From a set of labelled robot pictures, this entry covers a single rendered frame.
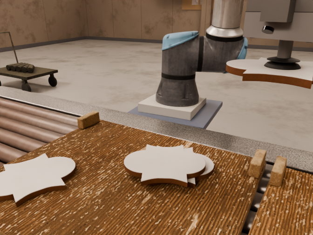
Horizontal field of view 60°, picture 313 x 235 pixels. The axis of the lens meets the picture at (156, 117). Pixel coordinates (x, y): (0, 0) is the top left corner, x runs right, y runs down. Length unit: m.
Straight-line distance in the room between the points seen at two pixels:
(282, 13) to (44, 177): 0.40
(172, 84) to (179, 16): 8.88
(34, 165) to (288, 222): 0.40
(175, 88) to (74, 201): 0.56
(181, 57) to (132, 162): 0.48
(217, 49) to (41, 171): 0.61
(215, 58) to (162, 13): 9.12
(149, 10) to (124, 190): 9.82
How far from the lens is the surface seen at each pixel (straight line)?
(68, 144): 0.59
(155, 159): 0.47
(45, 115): 0.84
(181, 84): 0.89
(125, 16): 10.64
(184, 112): 0.85
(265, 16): 0.34
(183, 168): 0.45
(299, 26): 0.34
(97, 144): 0.58
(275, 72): 0.34
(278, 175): 0.47
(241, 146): 0.63
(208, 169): 0.47
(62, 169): 0.49
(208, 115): 0.91
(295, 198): 0.47
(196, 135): 0.66
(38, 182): 0.47
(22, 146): 0.68
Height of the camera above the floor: 1.20
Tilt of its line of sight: 22 degrees down
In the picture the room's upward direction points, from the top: straight up
